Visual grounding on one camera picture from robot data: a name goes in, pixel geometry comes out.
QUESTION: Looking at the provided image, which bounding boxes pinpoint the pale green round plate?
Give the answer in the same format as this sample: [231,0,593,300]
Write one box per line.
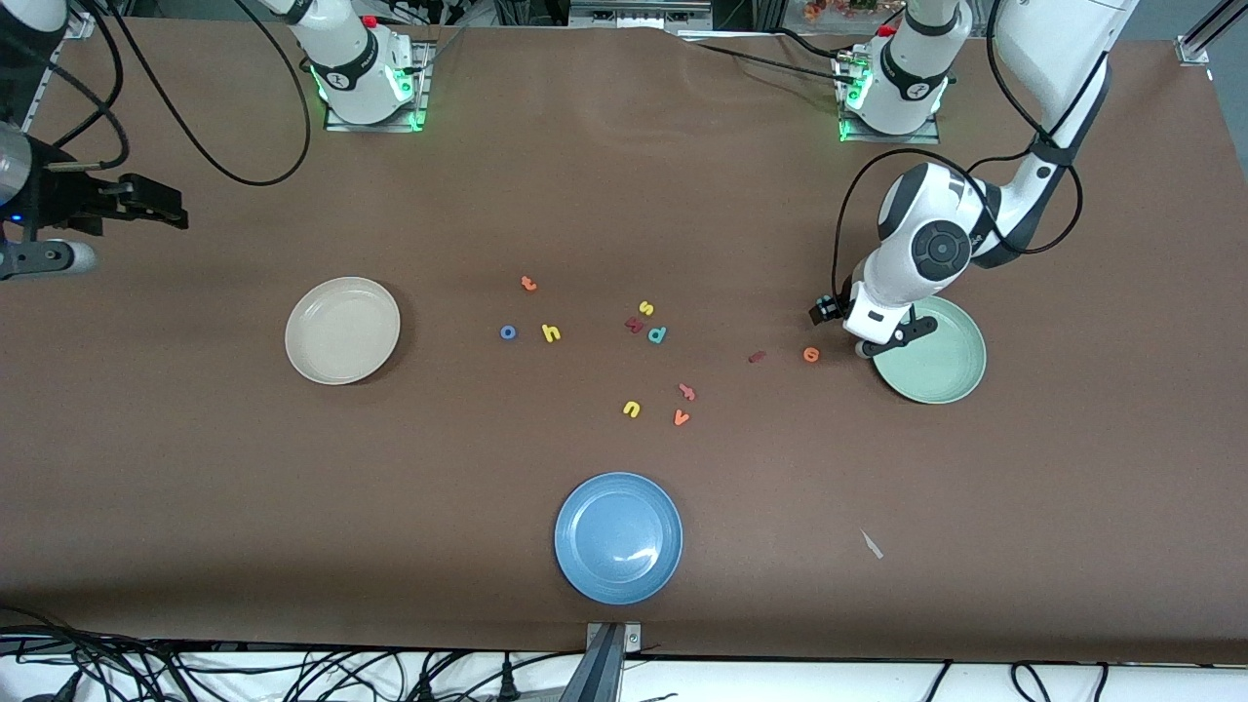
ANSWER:
[873,295,988,405]

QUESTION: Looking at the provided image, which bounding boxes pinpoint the beige round plate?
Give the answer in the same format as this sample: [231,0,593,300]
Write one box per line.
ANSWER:
[285,277,402,386]

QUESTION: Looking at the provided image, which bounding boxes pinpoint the brown table cover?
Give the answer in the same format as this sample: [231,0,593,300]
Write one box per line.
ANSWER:
[0,18,1248,666]

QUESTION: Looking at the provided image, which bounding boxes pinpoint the blue round plate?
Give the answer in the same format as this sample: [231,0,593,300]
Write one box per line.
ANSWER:
[554,472,683,605]

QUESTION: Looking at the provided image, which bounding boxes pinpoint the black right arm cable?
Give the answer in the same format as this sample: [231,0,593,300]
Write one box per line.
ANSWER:
[24,0,131,172]
[107,0,313,186]

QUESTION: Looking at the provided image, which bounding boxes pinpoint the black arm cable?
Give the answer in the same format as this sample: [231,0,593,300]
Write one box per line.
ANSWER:
[24,0,131,172]
[107,0,313,186]
[834,0,1085,293]

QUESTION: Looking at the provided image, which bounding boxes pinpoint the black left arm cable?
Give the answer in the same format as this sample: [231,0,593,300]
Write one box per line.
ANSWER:
[834,0,1085,293]

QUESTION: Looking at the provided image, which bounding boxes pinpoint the aluminium frame rail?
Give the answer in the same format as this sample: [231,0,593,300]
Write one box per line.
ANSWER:
[15,12,98,137]
[1175,0,1248,67]

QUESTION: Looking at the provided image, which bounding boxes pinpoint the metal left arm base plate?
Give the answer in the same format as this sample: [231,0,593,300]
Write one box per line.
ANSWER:
[837,49,942,145]

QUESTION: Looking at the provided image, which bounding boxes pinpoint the black table cable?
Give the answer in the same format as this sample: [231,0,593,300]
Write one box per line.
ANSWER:
[770,27,859,59]
[678,37,844,77]

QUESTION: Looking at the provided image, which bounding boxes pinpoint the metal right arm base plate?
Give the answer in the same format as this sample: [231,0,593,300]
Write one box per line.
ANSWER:
[325,39,435,133]

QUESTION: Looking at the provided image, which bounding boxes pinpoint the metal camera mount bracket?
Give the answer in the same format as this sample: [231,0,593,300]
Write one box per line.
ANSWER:
[561,622,643,702]

